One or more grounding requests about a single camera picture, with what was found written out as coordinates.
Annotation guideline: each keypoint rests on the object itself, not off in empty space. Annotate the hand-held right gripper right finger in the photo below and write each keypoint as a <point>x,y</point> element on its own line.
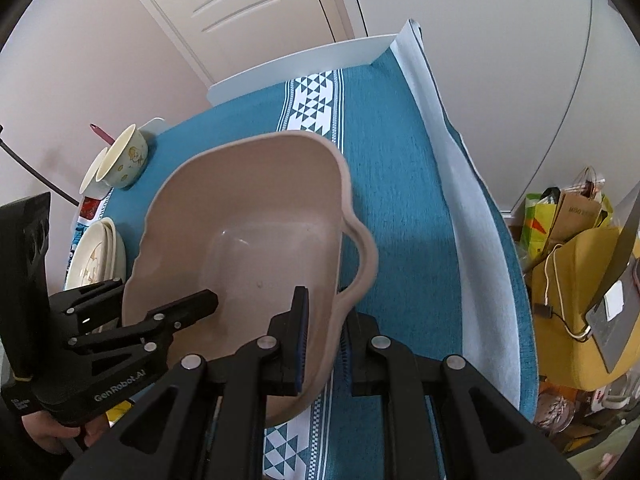
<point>361,365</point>

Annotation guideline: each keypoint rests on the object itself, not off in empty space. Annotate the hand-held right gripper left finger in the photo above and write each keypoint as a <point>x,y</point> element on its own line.
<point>300,340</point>

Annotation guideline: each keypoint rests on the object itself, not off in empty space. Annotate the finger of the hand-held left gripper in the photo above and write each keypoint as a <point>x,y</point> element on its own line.
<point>165,320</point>
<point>90,305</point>

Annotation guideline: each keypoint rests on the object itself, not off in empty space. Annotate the patterned cream plate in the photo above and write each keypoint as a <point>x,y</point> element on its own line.
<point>87,260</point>

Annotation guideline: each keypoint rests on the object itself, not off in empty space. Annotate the white plate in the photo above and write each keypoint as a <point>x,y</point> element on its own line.
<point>120,255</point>

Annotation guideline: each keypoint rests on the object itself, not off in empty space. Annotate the white bowl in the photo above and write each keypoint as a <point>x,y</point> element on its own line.
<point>91,172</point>

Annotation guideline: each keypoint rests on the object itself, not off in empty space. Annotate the brown square bowl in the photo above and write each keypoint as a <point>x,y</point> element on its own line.
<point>250,200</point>

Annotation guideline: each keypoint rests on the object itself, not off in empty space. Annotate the cream bowl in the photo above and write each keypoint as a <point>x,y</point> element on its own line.
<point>127,157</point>

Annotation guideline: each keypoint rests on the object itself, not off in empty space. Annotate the person's left hand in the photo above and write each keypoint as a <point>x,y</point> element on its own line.
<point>47,435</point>

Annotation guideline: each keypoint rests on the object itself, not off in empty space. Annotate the teal patterned tablecloth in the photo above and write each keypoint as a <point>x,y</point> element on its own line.
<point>400,185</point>

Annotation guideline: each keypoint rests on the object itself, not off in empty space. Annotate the glass jar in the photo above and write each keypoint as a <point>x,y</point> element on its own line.
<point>552,410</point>

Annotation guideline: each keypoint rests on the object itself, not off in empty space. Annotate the pale grey cloth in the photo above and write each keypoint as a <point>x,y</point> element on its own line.
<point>460,185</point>

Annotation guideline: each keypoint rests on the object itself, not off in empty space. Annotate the yellow chair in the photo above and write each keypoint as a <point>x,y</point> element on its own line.
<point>565,300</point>

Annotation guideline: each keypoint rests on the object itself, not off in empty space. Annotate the green bag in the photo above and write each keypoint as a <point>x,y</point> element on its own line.
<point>537,225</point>

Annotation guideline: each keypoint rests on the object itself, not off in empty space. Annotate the brown paper bag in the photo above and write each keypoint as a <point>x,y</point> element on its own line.
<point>577,217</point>

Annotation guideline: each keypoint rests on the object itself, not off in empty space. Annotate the white door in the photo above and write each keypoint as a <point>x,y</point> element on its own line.
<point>240,25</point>

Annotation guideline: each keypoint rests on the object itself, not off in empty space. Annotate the white wardrobe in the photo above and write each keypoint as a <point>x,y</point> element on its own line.
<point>525,60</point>

